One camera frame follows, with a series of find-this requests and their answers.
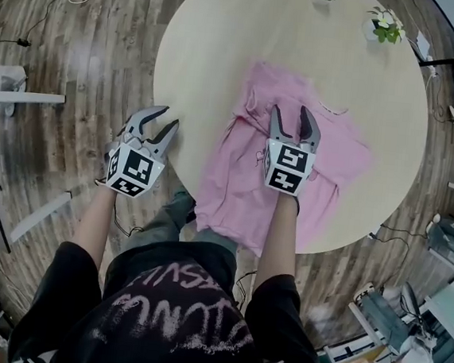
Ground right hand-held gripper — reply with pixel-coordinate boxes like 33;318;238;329
258;102;326;199

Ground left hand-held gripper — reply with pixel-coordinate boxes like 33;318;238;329
93;99;183;204

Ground pink printed sweatshirt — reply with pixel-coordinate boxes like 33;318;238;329
190;55;385;269

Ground person's right forearm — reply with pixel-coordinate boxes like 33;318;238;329
255;191;305;284

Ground person's left forearm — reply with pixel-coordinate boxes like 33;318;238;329
69;185;118;270

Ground person's black printed t-shirt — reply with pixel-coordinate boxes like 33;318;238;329
5;226;335;363

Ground person's grey jeans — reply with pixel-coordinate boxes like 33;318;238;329
117;178;249;277

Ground white flower potted plant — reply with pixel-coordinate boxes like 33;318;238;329
362;5;409;46

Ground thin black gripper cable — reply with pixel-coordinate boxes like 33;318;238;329
107;197;149;241

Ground black cable with adapter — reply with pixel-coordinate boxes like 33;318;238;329
0;0;69;52

